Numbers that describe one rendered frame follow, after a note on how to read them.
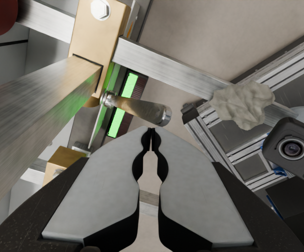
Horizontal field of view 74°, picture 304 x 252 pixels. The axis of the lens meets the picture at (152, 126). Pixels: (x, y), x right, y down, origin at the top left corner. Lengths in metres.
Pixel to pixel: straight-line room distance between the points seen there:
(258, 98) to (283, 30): 1.01
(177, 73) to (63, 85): 0.15
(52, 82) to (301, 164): 0.23
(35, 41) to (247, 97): 0.47
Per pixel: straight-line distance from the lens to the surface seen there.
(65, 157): 0.38
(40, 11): 0.29
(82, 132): 0.51
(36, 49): 0.58
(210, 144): 1.10
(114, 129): 0.49
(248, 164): 1.27
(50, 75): 0.19
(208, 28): 1.15
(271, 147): 0.23
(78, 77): 0.20
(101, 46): 0.26
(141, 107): 0.16
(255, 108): 0.31
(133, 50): 0.26
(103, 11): 0.25
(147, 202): 0.40
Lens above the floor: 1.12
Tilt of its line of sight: 63 degrees down
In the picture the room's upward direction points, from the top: 178 degrees counter-clockwise
